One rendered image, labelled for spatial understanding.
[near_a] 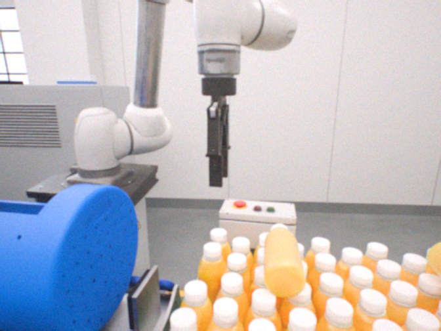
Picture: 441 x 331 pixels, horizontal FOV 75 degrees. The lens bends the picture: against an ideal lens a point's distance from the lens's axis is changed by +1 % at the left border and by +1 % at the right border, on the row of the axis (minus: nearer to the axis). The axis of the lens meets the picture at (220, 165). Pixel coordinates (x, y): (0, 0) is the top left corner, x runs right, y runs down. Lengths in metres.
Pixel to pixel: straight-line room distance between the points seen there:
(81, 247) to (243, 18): 0.51
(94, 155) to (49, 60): 2.44
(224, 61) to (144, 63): 0.61
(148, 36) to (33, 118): 1.48
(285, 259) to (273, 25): 0.48
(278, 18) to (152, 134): 0.71
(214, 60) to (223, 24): 0.06
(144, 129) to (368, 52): 2.73
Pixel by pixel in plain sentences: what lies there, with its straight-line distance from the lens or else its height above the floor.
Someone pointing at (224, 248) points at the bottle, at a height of 1.05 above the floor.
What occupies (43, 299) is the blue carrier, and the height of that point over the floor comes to 1.11.
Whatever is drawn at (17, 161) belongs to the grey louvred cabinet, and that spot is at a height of 0.90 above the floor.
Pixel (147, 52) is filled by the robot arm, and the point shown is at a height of 1.54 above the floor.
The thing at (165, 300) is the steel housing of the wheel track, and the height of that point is 0.93.
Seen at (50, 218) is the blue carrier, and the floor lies 1.21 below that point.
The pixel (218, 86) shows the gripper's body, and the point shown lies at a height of 1.42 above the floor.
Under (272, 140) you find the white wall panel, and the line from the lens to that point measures 3.29.
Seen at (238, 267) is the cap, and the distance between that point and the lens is 0.61.
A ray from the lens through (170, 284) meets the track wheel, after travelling 0.74.
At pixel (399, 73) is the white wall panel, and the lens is 3.60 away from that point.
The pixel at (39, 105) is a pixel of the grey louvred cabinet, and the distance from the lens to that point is 2.41.
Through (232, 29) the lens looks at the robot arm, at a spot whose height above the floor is 1.52.
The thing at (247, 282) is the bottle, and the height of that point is 1.04.
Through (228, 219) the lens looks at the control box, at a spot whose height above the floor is 1.08.
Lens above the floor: 1.41
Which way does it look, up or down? 15 degrees down
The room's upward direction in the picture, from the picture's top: straight up
